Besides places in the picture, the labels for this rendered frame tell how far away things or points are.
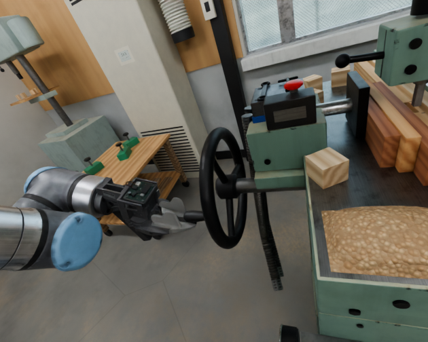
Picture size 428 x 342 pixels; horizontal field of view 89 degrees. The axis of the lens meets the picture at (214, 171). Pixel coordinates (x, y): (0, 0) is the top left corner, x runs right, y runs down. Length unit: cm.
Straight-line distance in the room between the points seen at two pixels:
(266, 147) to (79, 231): 35
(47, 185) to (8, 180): 250
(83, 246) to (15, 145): 274
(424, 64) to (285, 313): 106
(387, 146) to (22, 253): 51
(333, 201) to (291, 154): 13
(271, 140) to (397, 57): 20
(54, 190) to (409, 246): 58
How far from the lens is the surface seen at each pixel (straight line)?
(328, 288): 29
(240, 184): 51
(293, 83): 40
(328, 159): 36
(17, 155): 312
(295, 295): 126
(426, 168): 37
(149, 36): 167
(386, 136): 38
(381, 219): 30
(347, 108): 47
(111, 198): 51
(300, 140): 42
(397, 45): 39
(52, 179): 59
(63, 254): 41
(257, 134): 41
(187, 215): 46
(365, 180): 38
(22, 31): 223
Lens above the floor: 115
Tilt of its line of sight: 33 degrees down
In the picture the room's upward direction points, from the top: 21 degrees counter-clockwise
